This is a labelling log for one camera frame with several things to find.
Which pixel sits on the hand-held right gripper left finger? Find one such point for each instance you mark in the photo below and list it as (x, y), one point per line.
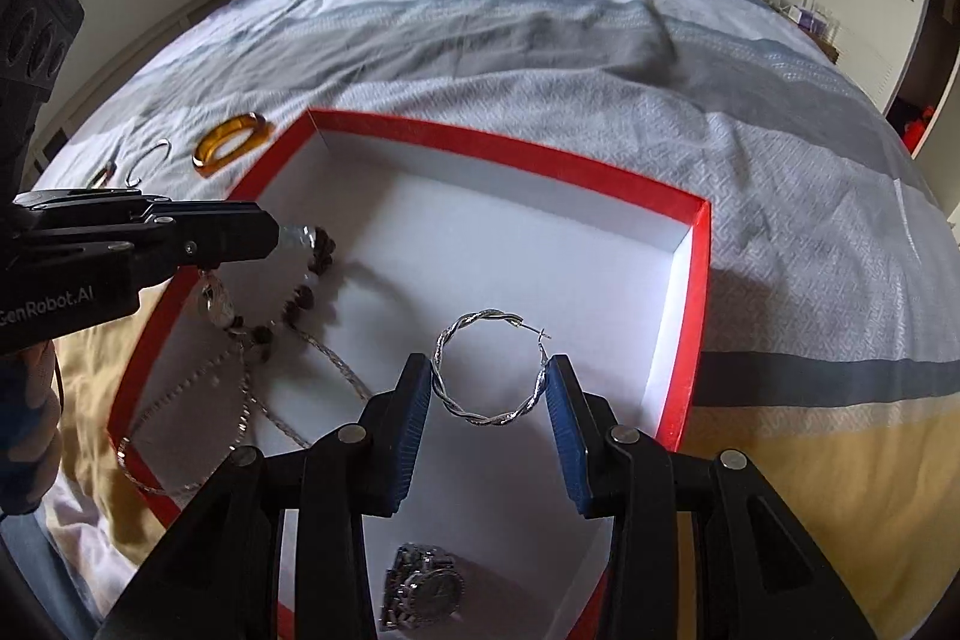
(401, 445)

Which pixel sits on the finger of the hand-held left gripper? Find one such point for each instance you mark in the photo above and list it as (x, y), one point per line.
(82, 201)
(225, 231)

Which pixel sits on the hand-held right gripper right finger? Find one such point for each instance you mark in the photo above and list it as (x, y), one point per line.
(574, 445)

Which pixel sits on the amber bangle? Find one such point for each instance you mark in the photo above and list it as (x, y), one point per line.
(206, 157)

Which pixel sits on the thin silver hook earring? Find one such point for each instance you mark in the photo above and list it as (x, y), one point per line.
(165, 145)

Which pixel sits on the silver twisted hoop earring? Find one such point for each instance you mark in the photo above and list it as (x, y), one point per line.
(459, 323)

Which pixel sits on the red jewelry box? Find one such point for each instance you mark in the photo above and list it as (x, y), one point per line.
(487, 235)

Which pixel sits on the person's left hand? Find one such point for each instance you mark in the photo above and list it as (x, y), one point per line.
(26, 430)

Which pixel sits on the silver wrist watch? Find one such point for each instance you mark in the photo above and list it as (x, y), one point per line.
(427, 591)

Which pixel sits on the person's grey blue trousers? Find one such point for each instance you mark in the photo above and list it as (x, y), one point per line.
(34, 565)

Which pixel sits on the striped duvet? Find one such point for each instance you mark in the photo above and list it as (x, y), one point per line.
(525, 48)

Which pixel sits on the red toy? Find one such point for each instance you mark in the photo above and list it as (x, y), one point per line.
(915, 130)

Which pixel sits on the white open shelf unit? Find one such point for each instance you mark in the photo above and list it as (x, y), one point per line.
(934, 119)

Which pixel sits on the purple bedside box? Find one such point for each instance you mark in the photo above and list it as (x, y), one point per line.
(810, 18)

